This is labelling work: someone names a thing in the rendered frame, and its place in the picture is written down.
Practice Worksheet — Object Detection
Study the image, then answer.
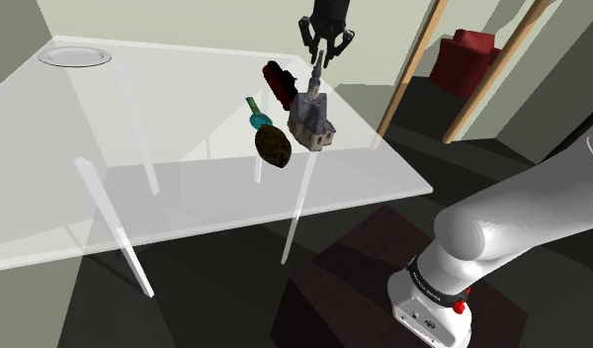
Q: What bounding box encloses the brown oval object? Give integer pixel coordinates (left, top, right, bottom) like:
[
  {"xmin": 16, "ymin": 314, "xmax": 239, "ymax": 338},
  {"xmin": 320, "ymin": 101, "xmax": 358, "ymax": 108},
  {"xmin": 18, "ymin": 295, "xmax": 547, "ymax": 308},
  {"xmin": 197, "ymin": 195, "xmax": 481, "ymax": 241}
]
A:
[{"xmin": 254, "ymin": 124, "xmax": 294, "ymax": 169}]

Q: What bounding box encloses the teal and green tool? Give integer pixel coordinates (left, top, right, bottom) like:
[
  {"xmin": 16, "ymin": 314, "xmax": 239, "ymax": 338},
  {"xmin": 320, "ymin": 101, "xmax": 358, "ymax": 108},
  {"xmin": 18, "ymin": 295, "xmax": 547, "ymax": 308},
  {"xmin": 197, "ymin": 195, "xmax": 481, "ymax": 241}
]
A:
[{"xmin": 245, "ymin": 96, "xmax": 274, "ymax": 131}]

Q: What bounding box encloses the wooden post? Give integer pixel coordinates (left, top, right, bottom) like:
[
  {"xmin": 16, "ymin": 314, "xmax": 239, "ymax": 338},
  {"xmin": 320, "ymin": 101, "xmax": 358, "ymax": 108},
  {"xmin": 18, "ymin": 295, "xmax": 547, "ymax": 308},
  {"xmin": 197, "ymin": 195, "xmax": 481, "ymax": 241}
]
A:
[
  {"xmin": 375, "ymin": 0, "xmax": 451, "ymax": 139},
  {"xmin": 441, "ymin": 0, "xmax": 551, "ymax": 145}
]

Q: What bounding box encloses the grey church model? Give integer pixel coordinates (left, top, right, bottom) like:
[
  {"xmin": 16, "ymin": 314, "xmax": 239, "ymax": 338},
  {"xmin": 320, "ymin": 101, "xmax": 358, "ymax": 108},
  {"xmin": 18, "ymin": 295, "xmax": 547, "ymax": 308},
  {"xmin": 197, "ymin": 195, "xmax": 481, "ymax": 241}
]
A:
[{"xmin": 287, "ymin": 49, "xmax": 338, "ymax": 153}]

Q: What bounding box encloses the glass table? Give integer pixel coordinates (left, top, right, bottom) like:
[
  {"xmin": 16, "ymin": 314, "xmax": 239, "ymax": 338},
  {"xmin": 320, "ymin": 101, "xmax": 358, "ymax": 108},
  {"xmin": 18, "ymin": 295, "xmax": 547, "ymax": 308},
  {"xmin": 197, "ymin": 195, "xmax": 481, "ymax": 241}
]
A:
[{"xmin": 0, "ymin": 34, "xmax": 435, "ymax": 299}]

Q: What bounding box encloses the red and black toy vehicle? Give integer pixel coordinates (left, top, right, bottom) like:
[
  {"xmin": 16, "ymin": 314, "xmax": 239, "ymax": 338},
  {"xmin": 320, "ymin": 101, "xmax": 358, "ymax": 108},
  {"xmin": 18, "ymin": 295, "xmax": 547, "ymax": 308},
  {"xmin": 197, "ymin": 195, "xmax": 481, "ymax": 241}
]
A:
[{"xmin": 261, "ymin": 59, "xmax": 299, "ymax": 112}]

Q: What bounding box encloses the white plate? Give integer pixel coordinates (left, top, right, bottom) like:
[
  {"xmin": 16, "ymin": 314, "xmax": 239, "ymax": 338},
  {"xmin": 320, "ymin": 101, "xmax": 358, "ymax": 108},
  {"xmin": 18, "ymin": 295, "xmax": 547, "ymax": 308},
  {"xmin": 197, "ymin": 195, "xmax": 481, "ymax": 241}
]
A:
[{"xmin": 38, "ymin": 45, "xmax": 113, "ymax": 68}]

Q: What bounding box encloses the red armchair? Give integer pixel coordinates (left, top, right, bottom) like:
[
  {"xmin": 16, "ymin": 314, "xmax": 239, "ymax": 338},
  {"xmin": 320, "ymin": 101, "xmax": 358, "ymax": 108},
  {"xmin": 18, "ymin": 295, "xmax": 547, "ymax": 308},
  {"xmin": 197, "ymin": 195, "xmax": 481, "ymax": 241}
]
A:
[{"xmin": 428, "ymin": 29, "xmax": 503, "ymax": 102}]

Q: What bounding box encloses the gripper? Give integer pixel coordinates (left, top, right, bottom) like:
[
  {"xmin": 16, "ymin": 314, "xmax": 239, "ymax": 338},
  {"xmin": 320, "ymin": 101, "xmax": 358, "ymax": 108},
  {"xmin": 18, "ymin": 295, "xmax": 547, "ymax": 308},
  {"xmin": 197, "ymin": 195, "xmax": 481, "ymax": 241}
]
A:
[{"xmin": 297, "ymin": 0, "xmax": 356, "ymax": 69}]

